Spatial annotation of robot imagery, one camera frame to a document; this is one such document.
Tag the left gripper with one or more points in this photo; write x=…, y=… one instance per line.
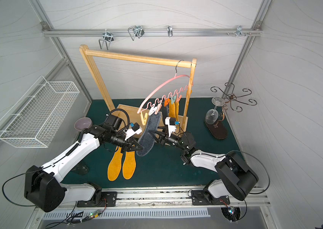
x=128, y=142

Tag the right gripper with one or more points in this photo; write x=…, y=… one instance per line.
x=164, y=138

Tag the dark grey insole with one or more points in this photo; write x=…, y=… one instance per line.
x=147, y=139

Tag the yellow insole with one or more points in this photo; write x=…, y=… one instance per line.
x=174, y=110
x=114, y=167
x=129, y=165

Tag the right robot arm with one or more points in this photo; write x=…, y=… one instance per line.
x=236, y=178

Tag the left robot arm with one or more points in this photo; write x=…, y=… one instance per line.
x=43, y=185

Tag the pink plastic hanger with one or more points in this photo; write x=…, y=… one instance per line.
x=179, y=85

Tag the white clothes peg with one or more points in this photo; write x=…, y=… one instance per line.
x=154, y=110

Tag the wooden clothes rack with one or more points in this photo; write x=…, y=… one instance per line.
x=89, y=54

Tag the wine glass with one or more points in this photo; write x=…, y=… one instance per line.
x=212, y=116

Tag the purple bowl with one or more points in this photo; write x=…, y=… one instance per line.
x=83, y=123

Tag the metal glass holder stand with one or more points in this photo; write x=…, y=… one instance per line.
x=218, y=130

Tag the clear plastic cup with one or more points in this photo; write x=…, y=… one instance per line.
x=80, y=168

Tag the metal hook clip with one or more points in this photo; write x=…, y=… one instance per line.
x=136, y=31
x=238, y=32
x=169, y=31
x=106, y=40

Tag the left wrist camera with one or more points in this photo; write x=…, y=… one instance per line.
x=134, y=129

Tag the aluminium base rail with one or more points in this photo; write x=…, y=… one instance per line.
x=174, y=196

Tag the white wire basket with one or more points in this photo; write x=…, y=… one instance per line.
x=35, y=118

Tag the aluminium top rail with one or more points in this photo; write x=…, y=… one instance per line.
x=62, y=33

